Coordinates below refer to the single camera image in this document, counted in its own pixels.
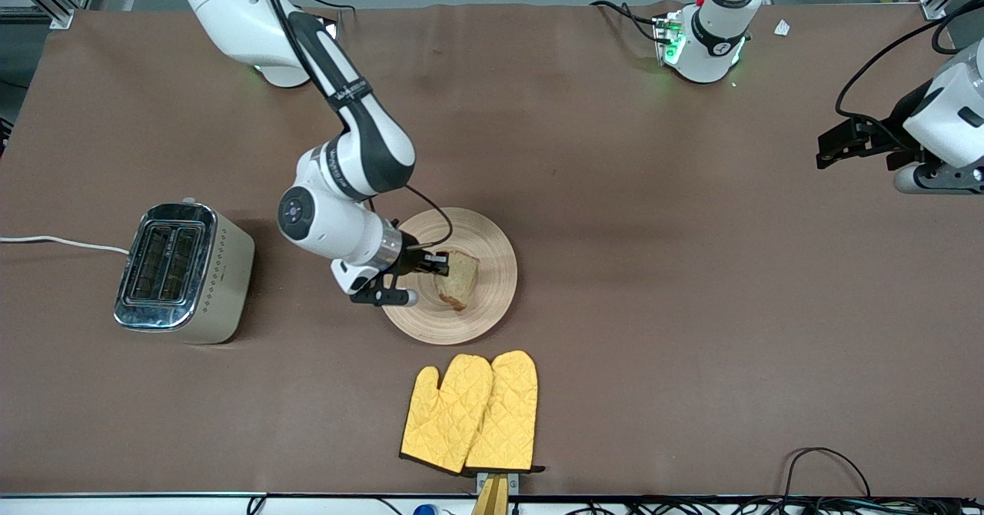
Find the yellow quilted oven mitt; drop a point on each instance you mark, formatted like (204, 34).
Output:
(511, 415)
(442, 423)

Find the cream and chrome toaster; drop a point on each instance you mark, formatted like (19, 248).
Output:
(215, 277)

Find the brown table cover sheet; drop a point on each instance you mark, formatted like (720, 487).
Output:
(569, 115)

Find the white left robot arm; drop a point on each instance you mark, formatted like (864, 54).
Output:
(711, 46)

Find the round wooden plate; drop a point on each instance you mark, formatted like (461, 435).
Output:
(492, 300)

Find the brown toast slice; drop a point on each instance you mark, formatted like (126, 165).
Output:
(460, 280)

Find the small white paper scrap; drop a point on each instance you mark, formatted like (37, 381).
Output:
(782, 28)

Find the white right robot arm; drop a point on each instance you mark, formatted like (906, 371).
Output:
(330, 223)

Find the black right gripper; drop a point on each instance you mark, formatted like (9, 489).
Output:
(412, 260)

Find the white table edge rail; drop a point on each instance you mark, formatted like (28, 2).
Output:
(115, 503)

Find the yellow wedge with metal bracket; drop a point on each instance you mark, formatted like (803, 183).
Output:
(492, 496)

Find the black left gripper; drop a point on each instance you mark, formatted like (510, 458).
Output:
(894, 129)

